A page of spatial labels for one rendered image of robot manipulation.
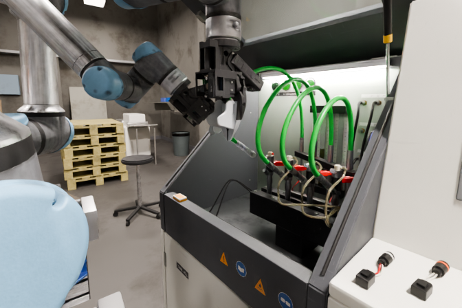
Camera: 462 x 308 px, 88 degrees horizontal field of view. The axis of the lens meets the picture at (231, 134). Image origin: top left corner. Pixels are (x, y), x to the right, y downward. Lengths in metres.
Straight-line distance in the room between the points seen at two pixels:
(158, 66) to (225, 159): 0.58
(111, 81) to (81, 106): 7.51
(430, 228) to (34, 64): 1.07
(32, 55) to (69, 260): 0.75
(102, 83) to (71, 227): 0.45
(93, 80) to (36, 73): 0.30
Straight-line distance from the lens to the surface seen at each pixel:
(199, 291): 0.95
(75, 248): 0.21
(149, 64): 0.73
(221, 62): 0.52
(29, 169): 0.20
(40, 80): 0.89
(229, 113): 0.52
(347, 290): 0.53
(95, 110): 8.11
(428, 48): 0.74
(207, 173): 1.08
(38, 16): 0.73
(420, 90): 0.71
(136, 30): 9.08
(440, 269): 0.64
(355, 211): 0.60
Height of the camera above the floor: 1.30
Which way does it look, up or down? 8 degrees down
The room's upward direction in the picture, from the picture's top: straight up
